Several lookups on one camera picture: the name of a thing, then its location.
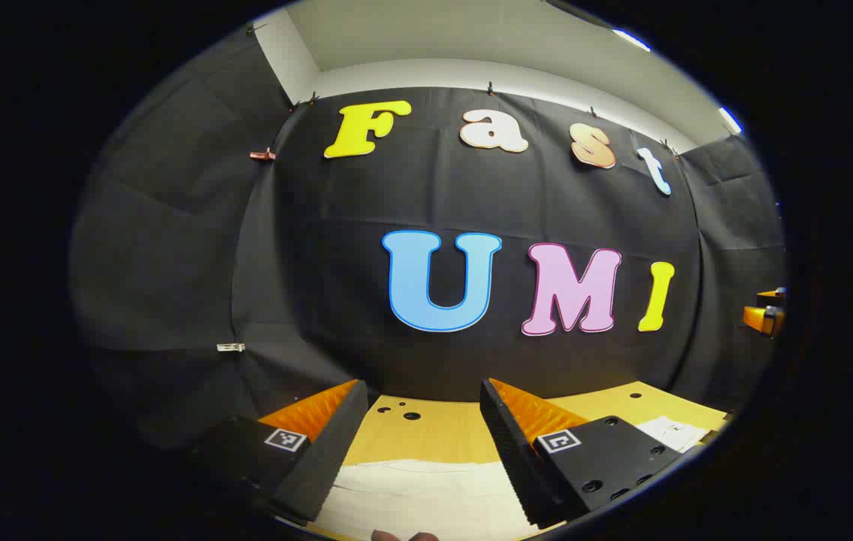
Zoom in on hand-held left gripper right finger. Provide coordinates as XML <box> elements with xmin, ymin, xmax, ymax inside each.
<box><xmin>479</xmin><ymin>378</ymin><xmax>682</xmax><ymax>529</ymax></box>

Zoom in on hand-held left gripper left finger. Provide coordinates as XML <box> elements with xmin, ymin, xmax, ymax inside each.
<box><xmin>189</xmin><ymin>379</ymin><xmax>369</xmax><ymax>523</ymax></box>

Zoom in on white jeans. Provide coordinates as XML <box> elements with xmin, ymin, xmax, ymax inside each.
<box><xmin>310</xmin><ymin>416</ymin><xmax>711</xmax><ymax>541</ymax></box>

